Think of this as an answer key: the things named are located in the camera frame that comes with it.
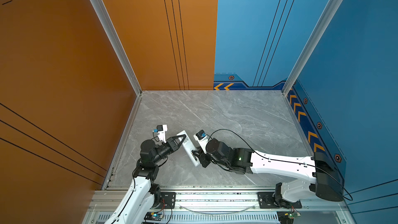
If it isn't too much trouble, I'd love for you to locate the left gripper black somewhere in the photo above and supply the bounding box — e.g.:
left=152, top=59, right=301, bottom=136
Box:
left=152, top=135, right=185, bottom=167

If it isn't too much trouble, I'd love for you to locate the white remote control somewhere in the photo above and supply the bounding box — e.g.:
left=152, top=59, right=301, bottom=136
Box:
left=178, top=130, right=200, bottom=167

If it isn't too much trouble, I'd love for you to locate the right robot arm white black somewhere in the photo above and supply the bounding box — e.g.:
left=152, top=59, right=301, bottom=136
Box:
left=191, top=139, right=344, bottom=208

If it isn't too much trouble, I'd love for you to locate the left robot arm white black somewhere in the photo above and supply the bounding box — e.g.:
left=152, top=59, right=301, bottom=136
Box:
left=106, top=134, right=187, bottom=224

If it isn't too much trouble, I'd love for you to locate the green circuit board left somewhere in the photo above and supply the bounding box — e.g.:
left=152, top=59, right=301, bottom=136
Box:
left=144, top=212, right=164, bottom=223

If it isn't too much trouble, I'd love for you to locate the circuit board right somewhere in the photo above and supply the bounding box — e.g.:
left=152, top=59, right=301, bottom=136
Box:
left=277, top=212, right=301, bottom=224

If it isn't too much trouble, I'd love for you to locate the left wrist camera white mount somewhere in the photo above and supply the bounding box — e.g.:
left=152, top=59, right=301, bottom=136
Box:
left=153, top=124, right=168, bottom=143

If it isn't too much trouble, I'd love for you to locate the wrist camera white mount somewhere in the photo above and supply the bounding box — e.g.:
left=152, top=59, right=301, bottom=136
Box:
left=194, top=130, right=209, bottom=153
left=153, top=124, right=168, bottom=143

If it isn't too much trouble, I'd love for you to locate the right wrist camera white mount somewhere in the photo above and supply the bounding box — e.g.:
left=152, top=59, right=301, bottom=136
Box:
left=194, top=130, right=209, bottom=153

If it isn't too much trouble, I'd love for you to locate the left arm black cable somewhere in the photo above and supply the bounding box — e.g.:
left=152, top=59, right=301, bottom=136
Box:
left=107, top=135, right=169, bottom=224

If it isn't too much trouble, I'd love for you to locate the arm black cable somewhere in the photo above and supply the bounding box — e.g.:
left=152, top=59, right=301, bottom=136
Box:
left=206, top=129, right=353, bottom=201
left=107, top=135, right=169, bottom=224

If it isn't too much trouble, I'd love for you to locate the aluminium rail frame front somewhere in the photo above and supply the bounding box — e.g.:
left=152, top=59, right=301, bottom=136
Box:
left=82, top=185, right=352, bottom=224

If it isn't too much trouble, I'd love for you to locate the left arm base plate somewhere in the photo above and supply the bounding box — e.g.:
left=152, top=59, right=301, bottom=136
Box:
left=151, top=191, right=176, bottom=209

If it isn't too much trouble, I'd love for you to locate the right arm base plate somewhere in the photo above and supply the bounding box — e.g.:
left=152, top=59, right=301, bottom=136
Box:
left=257, top=192, right=302, bottom=209

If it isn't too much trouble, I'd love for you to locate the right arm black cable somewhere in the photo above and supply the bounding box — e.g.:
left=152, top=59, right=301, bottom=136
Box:
left=206, top=129, right=353, bottom=201

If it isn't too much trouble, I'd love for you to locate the left aluminium corner post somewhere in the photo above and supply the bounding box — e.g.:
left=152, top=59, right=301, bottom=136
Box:
left=77, top=0, right=143, bottom=96

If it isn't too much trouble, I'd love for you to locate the aluminium corner post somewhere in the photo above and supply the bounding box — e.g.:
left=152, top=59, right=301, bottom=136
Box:
left=282, top=0, right=343, bottom=96
left=77, top=0, right=143, bottom=96

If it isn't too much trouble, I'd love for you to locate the right aluminium corner post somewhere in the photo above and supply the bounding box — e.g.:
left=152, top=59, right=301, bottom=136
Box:
left=282, top=0, right=343, bottom=96

